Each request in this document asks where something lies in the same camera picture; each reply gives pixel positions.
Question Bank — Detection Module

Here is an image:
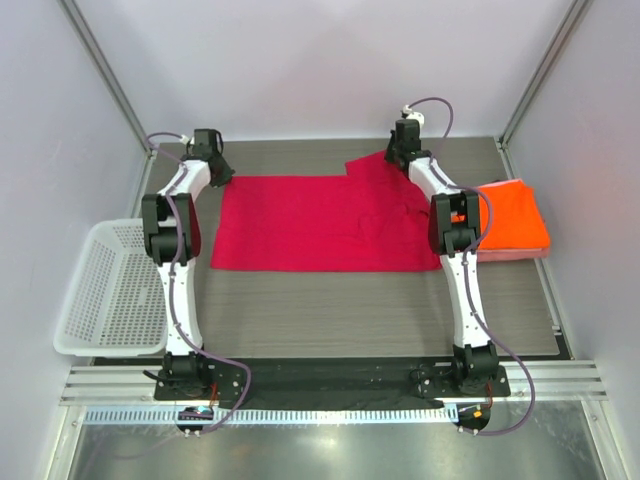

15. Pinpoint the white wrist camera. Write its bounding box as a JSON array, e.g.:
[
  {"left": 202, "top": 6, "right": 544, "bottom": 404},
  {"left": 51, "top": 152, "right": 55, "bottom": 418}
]
[
  {"left": 401, "top": 105, "right": 425, "bottom": 127},
  {"left": 180, "top": 135, "right": 194, "bottom": 147}
]

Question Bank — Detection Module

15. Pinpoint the magenta t shirt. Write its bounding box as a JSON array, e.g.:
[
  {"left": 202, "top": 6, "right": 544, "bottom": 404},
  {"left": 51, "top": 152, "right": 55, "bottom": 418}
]
[{"left": 211, "top": 152, "right": 441, "bottom": 273}]

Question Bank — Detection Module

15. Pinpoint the aluminium extrusion rail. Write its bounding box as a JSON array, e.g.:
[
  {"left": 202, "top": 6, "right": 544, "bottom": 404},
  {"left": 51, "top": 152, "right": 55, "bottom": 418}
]
[{"left": 60, "top": 360, "right": 605, "bottom": 405}]

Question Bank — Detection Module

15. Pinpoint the white plastic perforated basket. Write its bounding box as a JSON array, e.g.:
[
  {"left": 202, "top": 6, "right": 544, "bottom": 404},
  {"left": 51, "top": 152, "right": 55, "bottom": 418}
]
[{"left": 53, "top": 219, "right": 167, "bottom": 358}]

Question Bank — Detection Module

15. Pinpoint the right aluminium frame post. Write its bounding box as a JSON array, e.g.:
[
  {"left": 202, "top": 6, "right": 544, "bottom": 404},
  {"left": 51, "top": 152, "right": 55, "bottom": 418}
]
[{"left": 497, "top": 0, "right": 593, "bottom": 150}]

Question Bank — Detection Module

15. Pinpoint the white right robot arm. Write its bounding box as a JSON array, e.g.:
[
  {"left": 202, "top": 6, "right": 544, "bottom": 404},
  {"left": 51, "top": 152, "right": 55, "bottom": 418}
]
[{"left": 385, "top": 114, "right": 499, "bottom": 396}]

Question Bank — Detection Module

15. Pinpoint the left aluminium frame post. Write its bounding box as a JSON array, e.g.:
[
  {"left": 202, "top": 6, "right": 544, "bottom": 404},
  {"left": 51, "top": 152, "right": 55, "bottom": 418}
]
[{"left": 56, "top": 0, "right": 150, "bottom": 154}]

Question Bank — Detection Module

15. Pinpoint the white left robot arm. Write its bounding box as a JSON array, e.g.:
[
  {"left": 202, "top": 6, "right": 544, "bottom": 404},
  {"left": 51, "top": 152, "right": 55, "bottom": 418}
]
[{"left": 141, "top": 129, "right": 234, "bottom": 400}]

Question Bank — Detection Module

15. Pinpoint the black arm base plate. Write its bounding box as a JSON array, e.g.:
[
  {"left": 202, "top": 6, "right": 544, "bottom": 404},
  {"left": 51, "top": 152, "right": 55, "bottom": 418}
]
[{"left": 143, "top": 357, "right": 510, "bottom": 411}]

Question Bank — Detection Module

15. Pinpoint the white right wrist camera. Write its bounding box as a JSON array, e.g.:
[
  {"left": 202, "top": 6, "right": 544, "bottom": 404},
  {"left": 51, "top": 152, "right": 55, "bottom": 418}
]
[{"left": 401, "top": 105, "right": 425, "bottom": 127}]

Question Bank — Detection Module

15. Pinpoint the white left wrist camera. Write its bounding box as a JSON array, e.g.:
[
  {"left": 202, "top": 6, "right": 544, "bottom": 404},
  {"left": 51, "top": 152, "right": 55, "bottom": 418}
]
[{"left": 180, "top": 135, "right": 194, "bottom": 147}]

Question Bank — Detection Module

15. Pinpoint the white slotted cable duct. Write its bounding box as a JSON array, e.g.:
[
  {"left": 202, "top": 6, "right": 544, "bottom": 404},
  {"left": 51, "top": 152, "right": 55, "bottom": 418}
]
[{"left": 83, "top": 404, "right": 458, "bottom": 426}]

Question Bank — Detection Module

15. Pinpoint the aluminium frame post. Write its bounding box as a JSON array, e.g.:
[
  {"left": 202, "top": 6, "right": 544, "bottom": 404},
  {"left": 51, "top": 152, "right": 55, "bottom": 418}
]
[
  {"left": 56, "top": 0, "right": 150, "bottom": 154},
  {"left": 497, "top": 0, "right": 593, "bottom": 150}
]

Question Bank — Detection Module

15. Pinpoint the pink folded t shirt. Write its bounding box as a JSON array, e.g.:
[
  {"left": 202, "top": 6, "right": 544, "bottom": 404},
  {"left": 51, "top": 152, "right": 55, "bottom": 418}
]
[{"left": 477, "top": 248, "right": 550, "bottom": 262}]

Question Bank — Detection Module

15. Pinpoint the orange folded t shirt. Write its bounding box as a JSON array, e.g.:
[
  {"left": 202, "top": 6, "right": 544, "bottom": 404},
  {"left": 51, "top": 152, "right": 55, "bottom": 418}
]
[{"left": 479, "top": 179, "right": 551, "bottom": 252}]

